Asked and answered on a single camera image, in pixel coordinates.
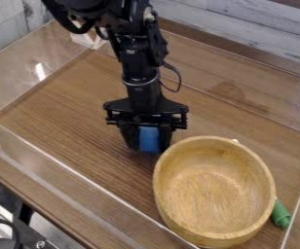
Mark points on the clear acrylic corner bracket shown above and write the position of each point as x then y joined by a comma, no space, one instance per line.
88,40

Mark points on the brown wooden bowl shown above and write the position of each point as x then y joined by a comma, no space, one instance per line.
214,191

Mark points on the blue rectangular block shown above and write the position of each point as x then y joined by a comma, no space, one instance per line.
149,139

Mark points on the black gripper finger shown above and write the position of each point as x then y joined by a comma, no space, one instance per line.
130,134
165,138

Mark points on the small green object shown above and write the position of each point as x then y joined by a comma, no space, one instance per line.
281,216

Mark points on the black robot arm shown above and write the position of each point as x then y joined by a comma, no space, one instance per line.
127,24

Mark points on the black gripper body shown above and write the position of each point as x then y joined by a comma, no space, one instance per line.
166,114

